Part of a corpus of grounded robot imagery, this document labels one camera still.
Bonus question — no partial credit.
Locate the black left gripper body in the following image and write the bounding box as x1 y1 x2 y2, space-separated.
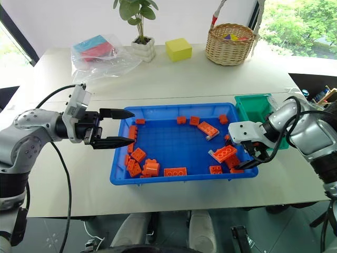
75 111 104 146

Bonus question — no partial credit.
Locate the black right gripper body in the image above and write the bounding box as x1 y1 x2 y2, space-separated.
243 140 270 160

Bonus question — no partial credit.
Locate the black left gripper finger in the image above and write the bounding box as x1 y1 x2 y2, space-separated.
99 108 136 121
92 136 136 151

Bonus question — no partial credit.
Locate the green plastic bin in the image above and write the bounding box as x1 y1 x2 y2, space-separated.
234 93 289 151

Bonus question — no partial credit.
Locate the blue plastic bin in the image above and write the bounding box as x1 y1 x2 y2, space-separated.
109 102 260 187

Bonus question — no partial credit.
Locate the large orange brick grey tab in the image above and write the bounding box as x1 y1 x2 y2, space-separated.
209 145 238 162

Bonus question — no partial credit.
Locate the long orange brick grey tab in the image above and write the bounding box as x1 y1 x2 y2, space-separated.
197 121 220 141

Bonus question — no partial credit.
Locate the chunky orange brick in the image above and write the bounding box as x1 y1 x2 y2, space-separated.
142 158 162 177

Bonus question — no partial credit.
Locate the clear plastic bag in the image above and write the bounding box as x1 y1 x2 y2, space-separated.
70 33 143 85

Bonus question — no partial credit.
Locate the red foam block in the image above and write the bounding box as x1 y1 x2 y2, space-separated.
81 42 117 63

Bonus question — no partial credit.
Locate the white ribbed plant pot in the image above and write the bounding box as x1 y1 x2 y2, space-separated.
131 36 156 63

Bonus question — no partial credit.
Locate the cyan foam block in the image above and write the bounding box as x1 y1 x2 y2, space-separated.
73 34 113 54

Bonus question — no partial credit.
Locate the grey rounded shape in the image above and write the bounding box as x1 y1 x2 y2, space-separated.
110 211 159 249
187 209 215 250

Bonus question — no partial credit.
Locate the black storage box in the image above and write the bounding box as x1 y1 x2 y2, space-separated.
288 73 337 106

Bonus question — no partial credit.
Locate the yellow foam cube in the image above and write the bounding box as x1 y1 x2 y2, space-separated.
165 37 193 62

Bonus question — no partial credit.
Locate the wooden item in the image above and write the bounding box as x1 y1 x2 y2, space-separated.
313 85 337 105

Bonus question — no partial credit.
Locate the woven wicker basket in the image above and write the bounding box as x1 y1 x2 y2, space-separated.
205 0 265 66

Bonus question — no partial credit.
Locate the green leafy plant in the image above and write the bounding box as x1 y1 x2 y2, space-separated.
113 0 159 44

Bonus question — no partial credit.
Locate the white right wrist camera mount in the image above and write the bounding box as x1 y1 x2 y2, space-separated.
227 121 264 145

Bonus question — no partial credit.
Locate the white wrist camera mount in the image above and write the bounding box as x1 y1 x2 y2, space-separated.
227 121 264 145
64 83 93 144

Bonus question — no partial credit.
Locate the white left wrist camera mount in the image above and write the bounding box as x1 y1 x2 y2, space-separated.
64 83 93 144

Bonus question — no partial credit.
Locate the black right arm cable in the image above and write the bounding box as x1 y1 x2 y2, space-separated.
250 95 303 164

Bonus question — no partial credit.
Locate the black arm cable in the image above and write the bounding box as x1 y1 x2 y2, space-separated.
250 95 303 164
35 83 87 253

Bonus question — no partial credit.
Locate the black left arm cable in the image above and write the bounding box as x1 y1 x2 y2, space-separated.
35 83 87 253

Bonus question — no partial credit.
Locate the black bracket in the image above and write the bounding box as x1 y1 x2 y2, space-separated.
231 225 254 253

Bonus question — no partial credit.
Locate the white thin cable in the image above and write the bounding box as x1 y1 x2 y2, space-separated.
83 220 106 244

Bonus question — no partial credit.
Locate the black window frame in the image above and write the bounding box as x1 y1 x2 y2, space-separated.
0 4 41 68

